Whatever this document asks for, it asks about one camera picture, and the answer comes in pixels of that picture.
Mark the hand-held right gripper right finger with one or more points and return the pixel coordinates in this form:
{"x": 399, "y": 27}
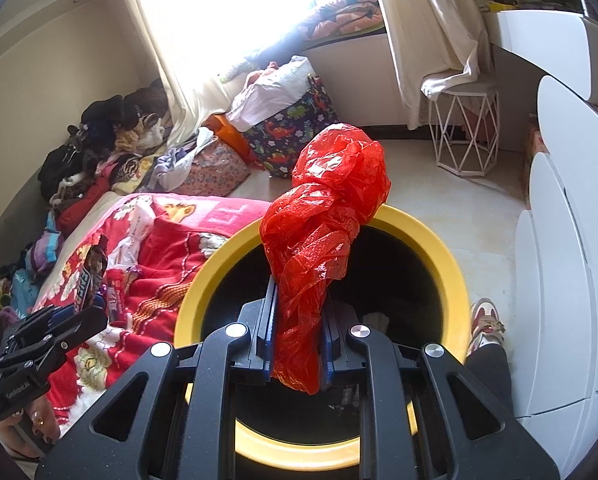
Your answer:
{"x": 329, "y": 355}

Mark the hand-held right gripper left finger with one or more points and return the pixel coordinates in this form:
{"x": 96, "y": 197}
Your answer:
{"x": 266, "y": 330}

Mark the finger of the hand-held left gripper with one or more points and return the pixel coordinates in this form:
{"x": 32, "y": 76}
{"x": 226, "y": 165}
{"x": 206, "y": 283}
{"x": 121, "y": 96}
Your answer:
{"x": 84, "y": 325}
{"x": 34, "y": 325}

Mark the dark snack wrapper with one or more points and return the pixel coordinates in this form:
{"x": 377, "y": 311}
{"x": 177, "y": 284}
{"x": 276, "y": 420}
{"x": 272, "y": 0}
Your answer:
{"x": 91, "y": 270}

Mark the yellow rimmed black trash bin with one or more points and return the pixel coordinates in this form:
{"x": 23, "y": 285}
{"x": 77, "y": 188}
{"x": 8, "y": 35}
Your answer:
{"x": 199, "y": 300}

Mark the red plastic bag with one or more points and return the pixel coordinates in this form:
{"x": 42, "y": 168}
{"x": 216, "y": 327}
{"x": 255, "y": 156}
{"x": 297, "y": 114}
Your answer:
{"x": 324, "y": 200}

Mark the person's left hand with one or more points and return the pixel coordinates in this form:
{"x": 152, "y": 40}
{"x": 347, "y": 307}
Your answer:
{"x": 14, "y": 435}

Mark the red white snack wrapper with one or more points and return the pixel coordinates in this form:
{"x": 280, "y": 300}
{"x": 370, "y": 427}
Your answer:
{"x": 119, "y": 292}

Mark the blue striped cloth bundle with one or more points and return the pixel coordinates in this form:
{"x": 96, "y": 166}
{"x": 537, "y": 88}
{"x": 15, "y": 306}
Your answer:
{"x": 44, "y": 247}

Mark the grey upholstered bed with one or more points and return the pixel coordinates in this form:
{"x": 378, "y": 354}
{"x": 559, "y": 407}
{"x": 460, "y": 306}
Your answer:
{"x": 86, "y": 230}

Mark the red floral blanket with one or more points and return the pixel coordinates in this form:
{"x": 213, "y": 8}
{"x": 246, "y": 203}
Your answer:
{"x": 169, "y": 260}

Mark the red cloth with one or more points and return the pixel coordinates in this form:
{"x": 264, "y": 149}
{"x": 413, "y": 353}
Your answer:
{"x": 84, "y": 210}

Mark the yellow black patterned cloth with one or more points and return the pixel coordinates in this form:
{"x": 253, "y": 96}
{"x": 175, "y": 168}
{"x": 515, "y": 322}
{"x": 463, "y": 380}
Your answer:
{"x": 129, "y": 172}

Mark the white pink sneaker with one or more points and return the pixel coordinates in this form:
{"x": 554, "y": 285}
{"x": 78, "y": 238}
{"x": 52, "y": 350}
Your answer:
{"x": 486, "y": 320}

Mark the floral fabric bag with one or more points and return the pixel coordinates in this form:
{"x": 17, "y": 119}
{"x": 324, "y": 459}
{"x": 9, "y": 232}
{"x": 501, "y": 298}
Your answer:
{"x": 214, "y": 170}

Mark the lilac white cloth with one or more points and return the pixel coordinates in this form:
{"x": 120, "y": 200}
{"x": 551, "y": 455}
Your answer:
{"x": 179, "y": 165}

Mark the orange bag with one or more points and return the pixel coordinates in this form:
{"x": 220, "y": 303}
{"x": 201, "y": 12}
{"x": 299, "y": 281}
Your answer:
{"x": 229, "y": 135}

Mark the dinosaur print storage bag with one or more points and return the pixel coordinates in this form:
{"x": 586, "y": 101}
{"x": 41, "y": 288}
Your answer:
{"x": 289, "y": 130}

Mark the pile of dark clothes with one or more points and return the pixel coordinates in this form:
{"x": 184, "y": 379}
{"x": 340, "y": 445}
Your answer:
{"x": 104, "y": 115}

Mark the cream curtain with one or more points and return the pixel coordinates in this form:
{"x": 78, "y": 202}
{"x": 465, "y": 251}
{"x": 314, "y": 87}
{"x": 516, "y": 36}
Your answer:
{"x": 429, "y": 35}
{"x": 189, "y": 100}

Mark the dark jacket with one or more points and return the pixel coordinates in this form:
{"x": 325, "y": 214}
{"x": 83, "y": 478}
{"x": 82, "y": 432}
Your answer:
{"x": 269, "y": 55}

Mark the white dresser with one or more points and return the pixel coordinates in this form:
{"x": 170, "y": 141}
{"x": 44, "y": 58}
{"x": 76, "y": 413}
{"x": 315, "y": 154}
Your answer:
{"x": 569, "y": 210}

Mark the orange cardboard box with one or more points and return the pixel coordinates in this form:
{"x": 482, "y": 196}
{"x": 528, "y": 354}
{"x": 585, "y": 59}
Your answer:
{"x": 535, "y": 142}

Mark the orange patterned quilt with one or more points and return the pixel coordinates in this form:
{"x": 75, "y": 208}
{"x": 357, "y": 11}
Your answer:
{"x": 344, "y": 15}

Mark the yellow item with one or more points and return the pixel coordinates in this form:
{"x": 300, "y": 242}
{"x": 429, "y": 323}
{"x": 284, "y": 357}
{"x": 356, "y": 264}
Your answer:
{"x": 496, "y": 7}

